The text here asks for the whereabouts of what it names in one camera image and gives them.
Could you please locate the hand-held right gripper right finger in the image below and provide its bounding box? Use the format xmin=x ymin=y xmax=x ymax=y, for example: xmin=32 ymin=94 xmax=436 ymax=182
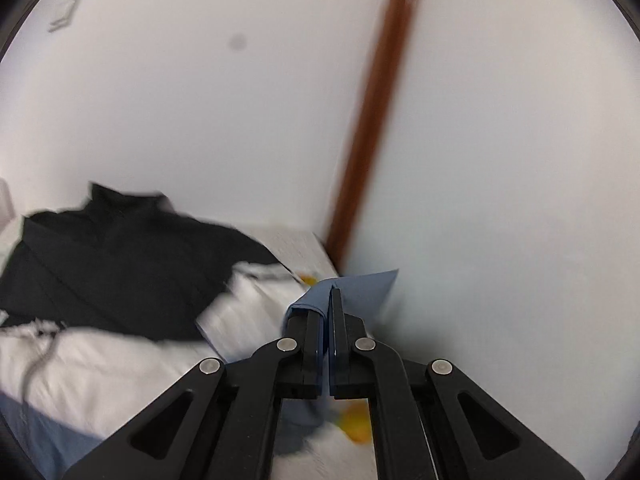
xmin=330 ymin=287 xmax=587 ymax=480

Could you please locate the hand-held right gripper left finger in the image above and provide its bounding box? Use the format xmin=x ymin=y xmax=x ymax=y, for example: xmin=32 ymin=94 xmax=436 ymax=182
xmin=62 ymin=309 xmax=329 ymax=480

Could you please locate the light blue garment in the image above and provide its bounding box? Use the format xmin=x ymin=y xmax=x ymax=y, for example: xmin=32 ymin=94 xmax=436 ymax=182
xmin=274 ymin=269 xmax=399 ymax=457

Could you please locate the black garment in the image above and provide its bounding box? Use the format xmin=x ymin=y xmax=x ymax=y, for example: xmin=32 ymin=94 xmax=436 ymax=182
xmin=0 ymin=182 xmax=283 ymax=343

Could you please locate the fruit print tablecloth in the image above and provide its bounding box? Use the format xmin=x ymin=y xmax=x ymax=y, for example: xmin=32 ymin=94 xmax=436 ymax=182
xmin=250 ymin=227 xmax=376 ymax=480

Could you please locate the white cloth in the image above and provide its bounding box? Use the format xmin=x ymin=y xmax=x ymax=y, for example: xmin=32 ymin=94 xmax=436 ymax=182
xmin=0 ymin=220 xmax=312 ymax=443

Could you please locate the brown wooden door frame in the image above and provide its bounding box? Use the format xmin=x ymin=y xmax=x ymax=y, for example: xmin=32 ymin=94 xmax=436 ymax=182
xmin=325 ymin=0 xmax=426 ymax=278

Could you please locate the white wall switch plate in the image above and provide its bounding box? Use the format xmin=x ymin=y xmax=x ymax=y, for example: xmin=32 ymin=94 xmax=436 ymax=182
xmin=47 ymin=0 xmax=82 ymax=33

